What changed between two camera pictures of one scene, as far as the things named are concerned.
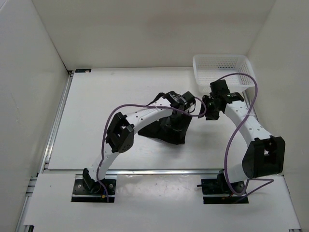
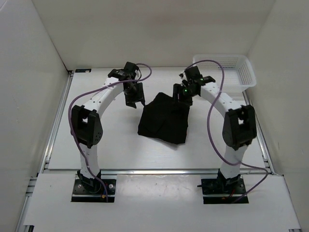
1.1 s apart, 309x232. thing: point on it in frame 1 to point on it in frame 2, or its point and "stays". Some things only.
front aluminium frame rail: (122, 172) stays
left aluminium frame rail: (21, 226) stays
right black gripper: (211, 116) to (177, 89)
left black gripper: (180, 126) to (139, 96)
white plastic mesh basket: (208, 68) stays
